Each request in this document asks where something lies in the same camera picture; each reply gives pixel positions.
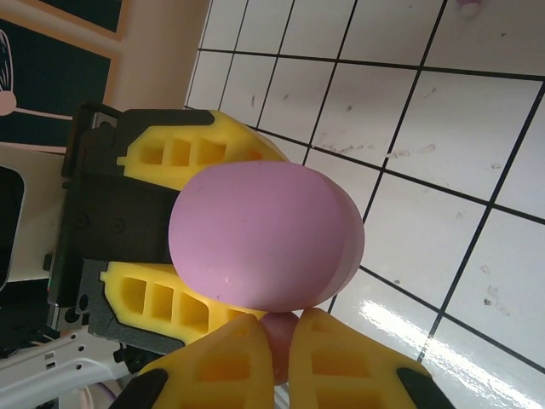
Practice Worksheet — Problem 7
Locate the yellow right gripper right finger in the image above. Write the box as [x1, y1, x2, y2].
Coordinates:
[287, 307, 438, 409]

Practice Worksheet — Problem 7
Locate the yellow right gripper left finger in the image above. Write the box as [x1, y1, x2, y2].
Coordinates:
[111, 314, 274, 409]

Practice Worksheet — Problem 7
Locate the small pink wireless earbud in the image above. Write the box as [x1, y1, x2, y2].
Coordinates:
[260, 310, 301, 387]

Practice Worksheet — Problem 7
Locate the pink earbud charging case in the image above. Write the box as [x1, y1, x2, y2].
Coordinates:
[169, 160, 366, 312]

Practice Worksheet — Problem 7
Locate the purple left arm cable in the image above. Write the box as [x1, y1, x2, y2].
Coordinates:
[80, 374, 129, 409]

